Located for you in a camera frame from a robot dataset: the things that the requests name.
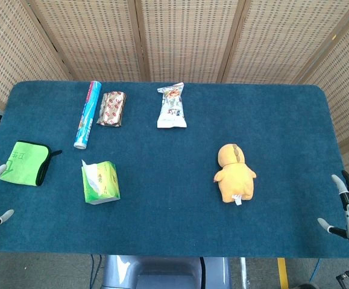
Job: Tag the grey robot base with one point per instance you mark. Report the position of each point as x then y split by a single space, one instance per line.
165 272

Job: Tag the green tissue pack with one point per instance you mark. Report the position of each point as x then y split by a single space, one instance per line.
103 183

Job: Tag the brown wrapped snack bar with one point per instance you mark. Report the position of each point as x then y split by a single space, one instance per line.
111 109

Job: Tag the white snack bag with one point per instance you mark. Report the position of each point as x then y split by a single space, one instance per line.
171 106

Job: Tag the green folded microfiber cloth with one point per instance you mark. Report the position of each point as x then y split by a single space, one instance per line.
25 164

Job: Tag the blue cling film roll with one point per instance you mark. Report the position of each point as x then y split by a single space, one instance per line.
87 115

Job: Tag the orange plush toy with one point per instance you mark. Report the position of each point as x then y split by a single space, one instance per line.
235 176

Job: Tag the blue table mat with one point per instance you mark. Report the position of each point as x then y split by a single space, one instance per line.
168 192

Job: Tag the woven bamboo folding screen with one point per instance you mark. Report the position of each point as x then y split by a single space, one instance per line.
192 39

